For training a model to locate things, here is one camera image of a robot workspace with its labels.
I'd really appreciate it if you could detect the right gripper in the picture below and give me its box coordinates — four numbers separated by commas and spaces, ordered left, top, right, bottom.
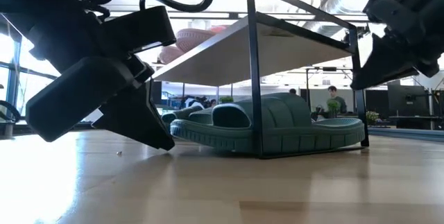
350, 0, 444, 92

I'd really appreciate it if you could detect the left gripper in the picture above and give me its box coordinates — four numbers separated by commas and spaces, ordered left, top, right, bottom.
26, 55, 176, 151

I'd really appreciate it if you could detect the pink slide sandal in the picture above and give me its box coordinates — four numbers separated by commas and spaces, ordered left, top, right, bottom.
158, 45, 187, 65
175, 24, 230, 53

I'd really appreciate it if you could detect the black-framed wooden shelf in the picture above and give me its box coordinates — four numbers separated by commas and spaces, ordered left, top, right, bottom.
151, 0, 370, 160

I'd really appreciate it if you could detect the large black monitor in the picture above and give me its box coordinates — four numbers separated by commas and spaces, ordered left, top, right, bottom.
387, 84, 431, 117

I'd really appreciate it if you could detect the small flowering potted plant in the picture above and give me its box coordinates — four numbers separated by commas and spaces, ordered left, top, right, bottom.
366, 110, 381, 125

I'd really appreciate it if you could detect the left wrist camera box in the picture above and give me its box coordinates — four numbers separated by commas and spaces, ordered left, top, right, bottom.
102, 5, 177, 57

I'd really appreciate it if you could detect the black cable loop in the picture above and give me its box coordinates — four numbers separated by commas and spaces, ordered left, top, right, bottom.
0, 99, 21, 123

